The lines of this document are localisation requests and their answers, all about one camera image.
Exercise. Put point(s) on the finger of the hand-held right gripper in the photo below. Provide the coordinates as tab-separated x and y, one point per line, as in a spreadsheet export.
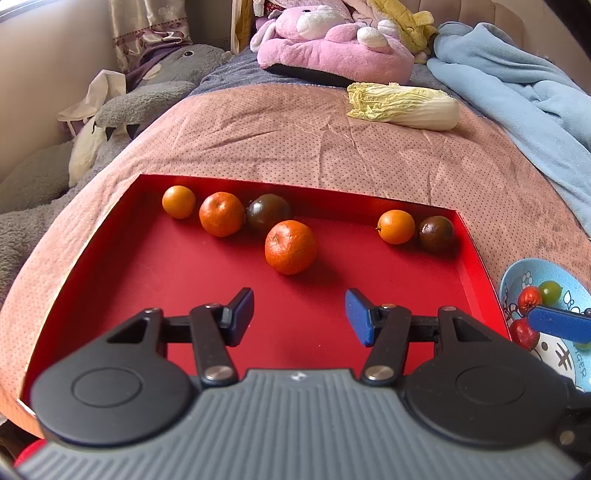
558	324

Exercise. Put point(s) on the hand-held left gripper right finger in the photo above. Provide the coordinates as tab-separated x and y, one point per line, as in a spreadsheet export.
358	318

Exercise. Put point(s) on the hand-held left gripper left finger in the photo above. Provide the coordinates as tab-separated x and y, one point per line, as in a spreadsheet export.
240	318

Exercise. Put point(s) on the green tomato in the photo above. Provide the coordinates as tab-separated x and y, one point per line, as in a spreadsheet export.
582	345
551	291

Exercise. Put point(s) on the red fruit with stem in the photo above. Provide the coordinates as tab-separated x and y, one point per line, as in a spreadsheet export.
522	334

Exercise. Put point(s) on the small red fruit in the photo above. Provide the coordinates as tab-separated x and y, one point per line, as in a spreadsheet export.
529	299

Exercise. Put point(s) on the blue cartoon bowl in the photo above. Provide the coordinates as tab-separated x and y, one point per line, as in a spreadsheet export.
568	364

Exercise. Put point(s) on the red tray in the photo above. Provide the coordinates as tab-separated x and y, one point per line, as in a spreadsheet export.
138	277

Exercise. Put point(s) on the large orange tangerine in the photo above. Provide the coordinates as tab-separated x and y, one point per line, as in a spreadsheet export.
291	248

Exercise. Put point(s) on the small smooth orange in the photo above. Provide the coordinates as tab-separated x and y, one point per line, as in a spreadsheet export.
179	202
396	227

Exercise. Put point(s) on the dark brown tomato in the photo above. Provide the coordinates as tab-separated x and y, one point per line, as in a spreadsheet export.
270	210
437	234

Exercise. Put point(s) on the pink dotted bedspread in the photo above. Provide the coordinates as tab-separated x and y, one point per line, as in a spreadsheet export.
286	138

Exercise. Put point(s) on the napa cabbage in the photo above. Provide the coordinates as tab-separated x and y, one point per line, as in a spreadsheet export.
406	108

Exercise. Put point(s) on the light blue blanket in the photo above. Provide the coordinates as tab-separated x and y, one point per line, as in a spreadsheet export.
517	83

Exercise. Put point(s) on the grey shark plush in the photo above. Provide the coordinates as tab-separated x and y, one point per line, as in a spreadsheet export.
41	175

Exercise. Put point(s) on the grey bed sheet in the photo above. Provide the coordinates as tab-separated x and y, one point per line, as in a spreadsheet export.
231	74

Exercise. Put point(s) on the white cloth bag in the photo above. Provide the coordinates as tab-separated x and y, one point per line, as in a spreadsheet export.
92	97

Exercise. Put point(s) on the pink plush rabbit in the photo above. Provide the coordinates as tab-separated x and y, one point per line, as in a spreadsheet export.
332	50

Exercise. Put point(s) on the yellow plush toy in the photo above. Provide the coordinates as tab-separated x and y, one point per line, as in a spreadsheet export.
401	18

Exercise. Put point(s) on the patterned curtain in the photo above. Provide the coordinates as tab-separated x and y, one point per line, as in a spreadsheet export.
147	27

